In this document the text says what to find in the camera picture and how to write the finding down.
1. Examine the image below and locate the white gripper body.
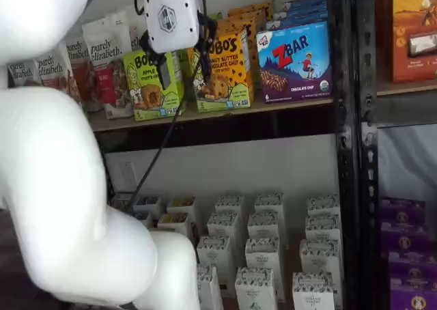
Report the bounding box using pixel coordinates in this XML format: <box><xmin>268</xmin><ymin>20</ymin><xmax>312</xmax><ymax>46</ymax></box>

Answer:
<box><xmin>141</xmin><ymin>0</ymin><xmax>201</xmax><ymax>54</ymax></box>

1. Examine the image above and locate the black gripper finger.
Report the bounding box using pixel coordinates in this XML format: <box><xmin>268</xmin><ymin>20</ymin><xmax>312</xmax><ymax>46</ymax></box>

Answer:
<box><xmin>196</xmin><ymin>12</ymin><xmax>219</xmax><ymax>82</ymax></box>
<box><xmin>139</xmin><ymin>29</ymin><xmax>175</xmax><ymax>89</ymax></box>

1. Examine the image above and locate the orange Bobo's peanut butter box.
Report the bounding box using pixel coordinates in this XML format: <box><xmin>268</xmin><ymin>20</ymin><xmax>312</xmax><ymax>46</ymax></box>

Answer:
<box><xmin>227</xmin><ymin>11</ymin><xmax>264</xmax><ymax>85</ymax></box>
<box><xmin>191</xmin><ymin>17</ymin><xmax>256</xmax><ymax>112</ymax></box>
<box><xmin>227</xmin><ymin>0</ymin><xmax>275</xmax><ymax>31</ymax></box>

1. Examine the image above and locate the green Bobo's apple pie box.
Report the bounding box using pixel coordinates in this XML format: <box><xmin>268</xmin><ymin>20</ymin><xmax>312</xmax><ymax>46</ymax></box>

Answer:
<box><xmin>177</xmin><ymin>46</ymin><xmax>198</xmax><ymax>109</ymax></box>
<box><xmin>122</xmin><ymin>48</ymin><xmax>188</xmax><ymax>122</ymax></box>

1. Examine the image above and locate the blue purple Zbar box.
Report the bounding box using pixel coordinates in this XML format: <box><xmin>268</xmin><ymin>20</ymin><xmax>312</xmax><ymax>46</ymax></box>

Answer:
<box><xmin>272</xmin><ymin>3</ymin><xmax>328</xmax><ymax>17</ymax></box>
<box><xmin>255</xmin><ymin>20</ymin><xmax>333</xmax><ymax>103</ymax></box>
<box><xmin>265</xmin><ymin>12</ymin><xmax>329</xmax><ymax>30</ymax></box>
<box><xmin>282</xmin><ymin>0</ymin><xmax>328</xmax><ymax>8</ymax></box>

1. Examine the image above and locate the blue label granola box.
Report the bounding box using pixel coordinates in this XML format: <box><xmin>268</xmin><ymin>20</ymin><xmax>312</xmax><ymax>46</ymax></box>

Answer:
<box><xmin>131</xmin><ymin>210</ymin><xmax>152</xmax><ymax>229</ymax></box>
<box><xmin>133</xmin><ymin>195</ymin><xmax>163</xmax><ymax>217</ymax></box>

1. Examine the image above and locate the yellow label granola box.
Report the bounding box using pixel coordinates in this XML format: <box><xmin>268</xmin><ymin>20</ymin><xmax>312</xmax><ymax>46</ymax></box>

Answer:
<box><xmin>157</xmin><ymin>212</ymin><xmax>191</xmax><ymax>238</ymax></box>
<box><xmin>166</xmin><ymin>196</ymin><xmax>197</xmax><ymax>222</ymax></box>

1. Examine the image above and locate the green label granola box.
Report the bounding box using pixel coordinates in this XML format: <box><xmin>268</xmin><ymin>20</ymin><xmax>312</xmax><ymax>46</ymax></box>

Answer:
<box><xmin>111</xmin><ymin>193</ymin><xmax>134</xmax><ymax>211</ymax></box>

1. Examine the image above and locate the white patterned bakery box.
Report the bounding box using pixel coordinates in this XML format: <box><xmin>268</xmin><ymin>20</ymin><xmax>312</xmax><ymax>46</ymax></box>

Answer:
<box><xmin>244</xmin><ymin>237</ymin><xmax>281</xmax><ymax>273</ymax></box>
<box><xmin>306</xmin><ymin>193</ymin><xmax>341</xmax><ymax>219</ymax></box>
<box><xmin>305</xmin><ymin>214</ymin><xmax>342</xmax><ymax>244</ymax></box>
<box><xmin>246</xmin><ymin>212</ymin><xmax>283</xmax><ymax>242</ymax></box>
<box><xmin>196</xmin><ymin>264</ymin><xmax>225</xmax><ymax>310</ymax></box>
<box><xmin>292</xmin><ymin>271</ymin><xmax>335</xmax><ymax>310</ymax></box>
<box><xmin>214</xmin><ymin>194</ymin><xmax>246</xmax><ymax>219</ymax></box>
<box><xmin>234</xmin><ymin>266</ymin><xmax>277</xmax><ymax>310</ymax></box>
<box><xmin>254</xmin><ymin>193</ymin><xmax>285</xmax><ymax>219</ymax></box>
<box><xmin>299</xmin><ymin>238</ymin><xmax>343</xmax><ymax>277</ymax></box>
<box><xmin>197</xmin><ymin>235</ymin><xmax>231</xmax><ymax>270</ymax></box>
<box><xmin>206</xmin><ymin>212</ymin><xmax>240</xmax><ymax>242</ymax></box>

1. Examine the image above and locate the orange snack box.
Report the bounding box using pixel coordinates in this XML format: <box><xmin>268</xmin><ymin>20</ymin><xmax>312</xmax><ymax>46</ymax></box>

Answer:
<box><xmin>391</xmin><ymin>0</ymin><xmax>437</xmax><ymax>83</ymax></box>

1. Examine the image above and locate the purple snack box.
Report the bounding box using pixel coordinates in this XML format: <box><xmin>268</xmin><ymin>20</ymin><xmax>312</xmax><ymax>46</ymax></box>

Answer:
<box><xmin>389</xmin><ymin>279</ymin><xmax>437</xmax><ymax>310</ymax></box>
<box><xmin>380</xmin><ymin>221</ymin><xmax>427</xmax><ymax>253</ymax></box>
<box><xmin>388</xmin><ymin>250</ymin><xmax>437</xmax><ymax>283</ymax></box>
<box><xmin>380</xmin><ymin>196</ymin><xmax>427</xmax><ymax>224</ymax></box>

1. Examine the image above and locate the white granola bag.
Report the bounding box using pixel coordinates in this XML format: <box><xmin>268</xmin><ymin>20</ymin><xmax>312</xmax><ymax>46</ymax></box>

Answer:
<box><xmin>128</xmin><ymin>26</ymin><xmax>148</xmax><ymax>51</ymax></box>
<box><xmin>7</xmin><ymin>59</ymin><xmax>42</xmax><ymax>87</ymax></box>
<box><xmin>64</xmin><ymin>36</ymin><xmax>103</xmax><ymax>113</ymax></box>

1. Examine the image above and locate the red label granola bag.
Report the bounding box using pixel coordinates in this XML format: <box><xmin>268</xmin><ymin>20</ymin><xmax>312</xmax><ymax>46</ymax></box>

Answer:
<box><xmin>81</xmin><ymin>11</ymin><xmax>135</xmax><ymax>119</ymax></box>

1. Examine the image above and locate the orange label granola bag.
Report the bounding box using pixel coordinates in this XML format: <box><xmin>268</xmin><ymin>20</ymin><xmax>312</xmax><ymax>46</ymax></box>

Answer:
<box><xmin>36</xmin><ymin>43</ymin><xmax>85</xmax><ymax>106</ymax></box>

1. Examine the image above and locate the clear plastic sheet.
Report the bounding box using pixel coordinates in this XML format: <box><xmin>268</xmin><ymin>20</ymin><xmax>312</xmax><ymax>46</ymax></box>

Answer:
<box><xmin>377</xmin><ymin>124</ymin><xmax>437</xmax><ymax>205</ymax></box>

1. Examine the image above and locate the black metal shelf frame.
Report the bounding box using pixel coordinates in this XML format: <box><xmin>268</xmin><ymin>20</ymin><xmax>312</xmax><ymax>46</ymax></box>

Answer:
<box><xmin>91</xmin><ymin>0</ymin><xmax>359</xmax><ymax>310</ymax></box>
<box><xmin>354</xmin><ymin>0</ymin><xmax>437</xmax><ymax>310</ymax></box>

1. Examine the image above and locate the black cable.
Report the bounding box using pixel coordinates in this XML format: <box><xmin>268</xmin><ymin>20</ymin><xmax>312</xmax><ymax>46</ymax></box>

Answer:
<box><xmin>121</xmin><ymin>0</ymin><xmax>208</xmax><ymax>214</ymax></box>

